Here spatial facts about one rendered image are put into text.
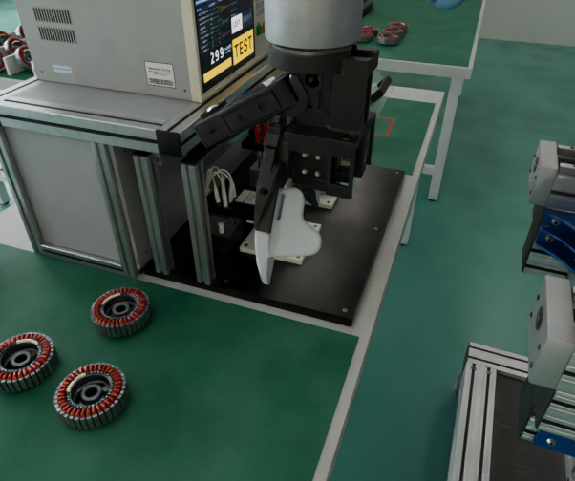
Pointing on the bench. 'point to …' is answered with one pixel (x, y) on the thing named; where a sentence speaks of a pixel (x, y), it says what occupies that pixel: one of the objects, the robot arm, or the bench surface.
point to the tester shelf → (111, 112)
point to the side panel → (66, 198)
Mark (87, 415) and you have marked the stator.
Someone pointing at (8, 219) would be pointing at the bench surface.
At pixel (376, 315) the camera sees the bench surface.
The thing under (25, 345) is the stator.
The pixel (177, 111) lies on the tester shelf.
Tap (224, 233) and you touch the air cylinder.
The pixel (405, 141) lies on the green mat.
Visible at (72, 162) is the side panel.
